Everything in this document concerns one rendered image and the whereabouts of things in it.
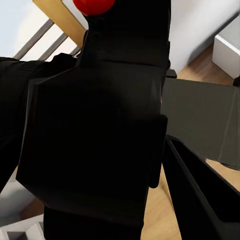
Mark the digital camera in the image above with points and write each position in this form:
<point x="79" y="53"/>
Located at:
<point x="93" y="135"/>

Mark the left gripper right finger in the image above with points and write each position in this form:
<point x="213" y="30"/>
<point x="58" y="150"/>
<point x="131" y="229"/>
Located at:
<point x="207" y="206"/>

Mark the nightstand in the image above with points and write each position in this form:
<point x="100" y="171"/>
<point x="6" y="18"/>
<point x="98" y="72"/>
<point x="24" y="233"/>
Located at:
<point x="226" y="49"/>

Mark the fixed window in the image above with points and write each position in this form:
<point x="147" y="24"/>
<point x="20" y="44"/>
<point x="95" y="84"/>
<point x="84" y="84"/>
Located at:
<point x="38" y="30"/>

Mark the desk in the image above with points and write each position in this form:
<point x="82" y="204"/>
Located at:
<point x="28" y="229"/>

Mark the camera tripod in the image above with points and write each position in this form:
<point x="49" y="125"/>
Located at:
<point x="205" y="116"/>

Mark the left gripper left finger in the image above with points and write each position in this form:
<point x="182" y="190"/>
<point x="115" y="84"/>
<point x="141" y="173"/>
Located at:
<point x="10" y="152"/>

